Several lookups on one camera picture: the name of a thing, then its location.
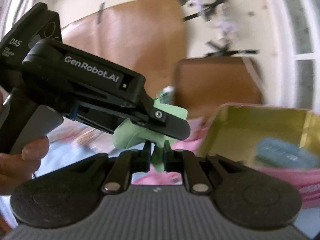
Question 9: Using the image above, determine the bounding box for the green soft cloth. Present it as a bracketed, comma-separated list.
[112, 99, 188, 172]

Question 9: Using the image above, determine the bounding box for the blue item in tin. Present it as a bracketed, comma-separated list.
[256, 138, 319, 169]

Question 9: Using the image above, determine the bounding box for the white power adapter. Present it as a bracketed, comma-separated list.
[214, 14, 238, 37]

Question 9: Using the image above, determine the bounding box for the white framed glass door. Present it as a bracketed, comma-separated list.
[266, 0, 319, 113]

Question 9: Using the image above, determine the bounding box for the large cardboard sheet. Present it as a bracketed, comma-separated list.
[62, 0, 187, 97]

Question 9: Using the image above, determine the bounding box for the blue pink cartoon tablecloth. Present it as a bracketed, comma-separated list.
[0, 115, 320, 238]

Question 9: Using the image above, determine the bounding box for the pink gold tin box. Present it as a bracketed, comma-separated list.
[197, 104, 319, 208]

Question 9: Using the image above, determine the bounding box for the person's left hand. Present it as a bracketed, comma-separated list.
[0, 89, 50, 196]

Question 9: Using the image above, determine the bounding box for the brown chair backrest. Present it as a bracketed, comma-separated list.
[172, 56, 263, 121]

